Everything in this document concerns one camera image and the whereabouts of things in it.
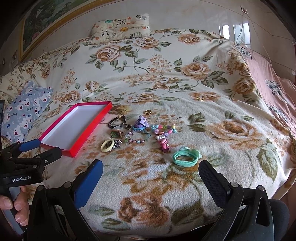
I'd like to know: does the yellow bangle ring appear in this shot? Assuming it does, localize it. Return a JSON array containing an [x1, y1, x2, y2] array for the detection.
[[100, 139, 115, 153]]

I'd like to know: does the black bead bracelet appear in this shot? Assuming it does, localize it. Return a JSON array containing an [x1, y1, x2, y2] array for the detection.
[[108, 114, 127, 129]]

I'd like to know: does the silver chain bracelet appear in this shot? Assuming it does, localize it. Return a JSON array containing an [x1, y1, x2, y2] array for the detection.
[[111, 138, 123, 151]]

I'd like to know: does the yellow hair clip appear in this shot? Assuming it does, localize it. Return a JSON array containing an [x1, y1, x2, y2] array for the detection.
[[109, 104, 132, 115]]

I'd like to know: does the purple hair tie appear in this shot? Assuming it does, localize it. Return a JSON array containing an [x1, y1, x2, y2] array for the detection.
[[133, 115, 149, 130]]

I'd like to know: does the person's left hand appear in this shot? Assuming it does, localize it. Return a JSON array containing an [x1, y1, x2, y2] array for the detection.
[[0, 186, 30, 226]]

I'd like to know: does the blue bear print pillow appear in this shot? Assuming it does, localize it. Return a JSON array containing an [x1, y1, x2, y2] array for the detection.
[[1, 81, 53, 143]]

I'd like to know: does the red shallow box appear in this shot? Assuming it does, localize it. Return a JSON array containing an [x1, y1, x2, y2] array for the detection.
[[39, 101, 112, 158]]

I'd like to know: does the framed landscape painting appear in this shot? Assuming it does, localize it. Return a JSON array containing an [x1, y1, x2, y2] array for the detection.
[[19, 0, 110, 62]]

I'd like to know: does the pink heart bedsheet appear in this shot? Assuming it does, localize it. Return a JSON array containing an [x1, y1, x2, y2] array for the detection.
[[236, 44, 295, 135]]

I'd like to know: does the floral cream blanket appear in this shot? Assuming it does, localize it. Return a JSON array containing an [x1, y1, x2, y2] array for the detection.
[[1, 29, 295, 238]]

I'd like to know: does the panda print pillow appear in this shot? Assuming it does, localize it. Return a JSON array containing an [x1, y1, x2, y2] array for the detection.
[[90, 14, 151, 44]]

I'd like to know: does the crystal bead bracelet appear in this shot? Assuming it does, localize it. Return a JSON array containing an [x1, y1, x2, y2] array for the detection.
[[124, 128, 152, 145]]

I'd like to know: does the blue hair tie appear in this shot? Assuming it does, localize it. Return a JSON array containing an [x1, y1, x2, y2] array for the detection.
[[131, 124, 149, 132]]

